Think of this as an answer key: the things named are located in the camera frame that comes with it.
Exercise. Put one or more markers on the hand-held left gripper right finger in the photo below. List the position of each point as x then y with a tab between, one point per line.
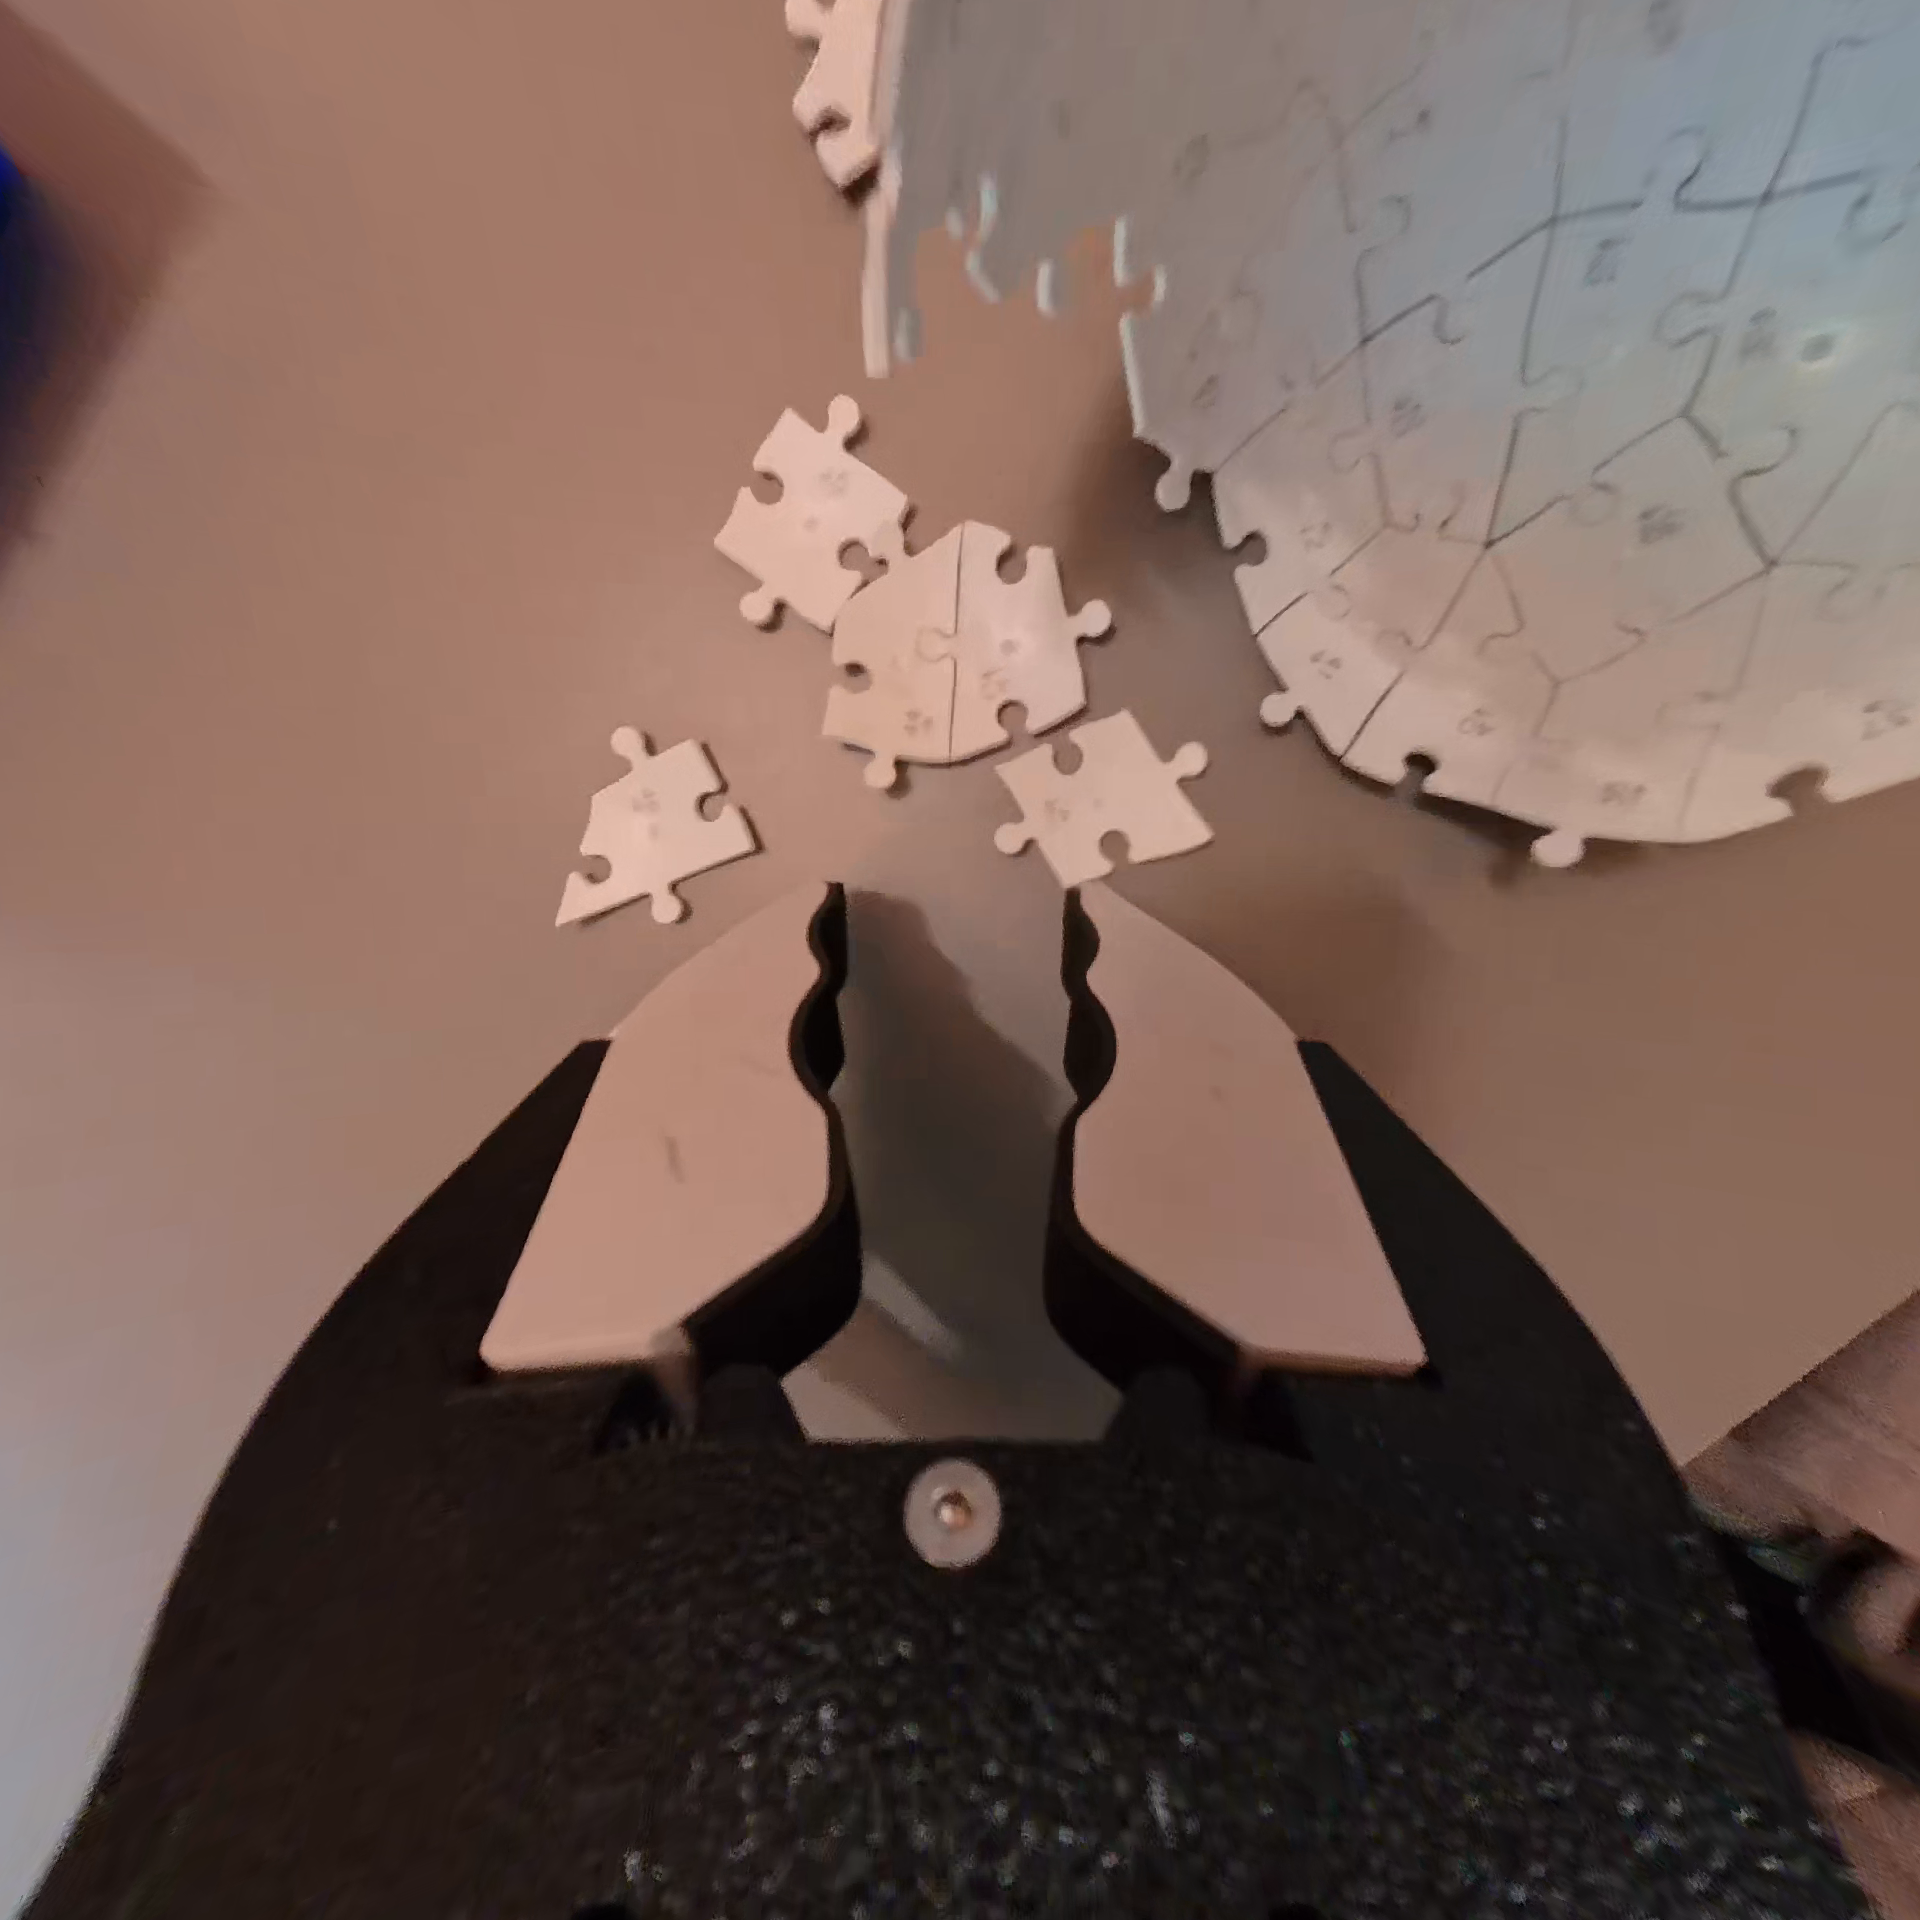
1230	1185

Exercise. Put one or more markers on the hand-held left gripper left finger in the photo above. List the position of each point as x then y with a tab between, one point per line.
675	1185

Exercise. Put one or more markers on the printed puzzle ball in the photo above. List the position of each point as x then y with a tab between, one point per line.
1575	375

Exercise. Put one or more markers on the pointed white puzzle piece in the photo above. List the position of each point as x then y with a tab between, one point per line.
652	832

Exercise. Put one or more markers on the joined white puzzle piece pair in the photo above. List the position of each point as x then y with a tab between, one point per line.
961	662

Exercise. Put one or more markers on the blue box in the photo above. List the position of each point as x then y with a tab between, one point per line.
15	301

